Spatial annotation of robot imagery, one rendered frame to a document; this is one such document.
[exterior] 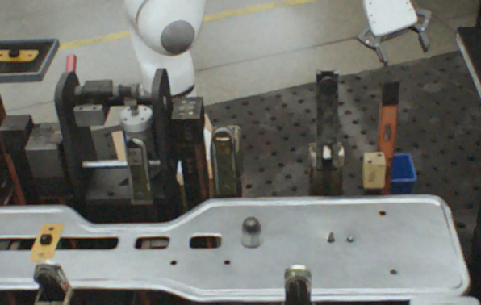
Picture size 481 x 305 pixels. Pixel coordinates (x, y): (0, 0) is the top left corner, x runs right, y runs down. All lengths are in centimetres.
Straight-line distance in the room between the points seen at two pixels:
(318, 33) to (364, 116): 193
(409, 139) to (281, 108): 37
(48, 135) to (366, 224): 58
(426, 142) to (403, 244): 75
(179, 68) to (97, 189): 35
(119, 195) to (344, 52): 247
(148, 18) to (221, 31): 250
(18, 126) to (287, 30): 270
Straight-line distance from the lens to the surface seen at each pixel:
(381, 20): 157
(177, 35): 138
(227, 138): 117
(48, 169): 129
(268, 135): 184
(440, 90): 205
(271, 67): 351
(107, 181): 133
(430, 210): 119
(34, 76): 131
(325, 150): 118
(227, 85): 339
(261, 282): 106
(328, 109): 114
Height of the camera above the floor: 179
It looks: 38 degrees down
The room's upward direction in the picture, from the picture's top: 5 degrees counter-clockwise
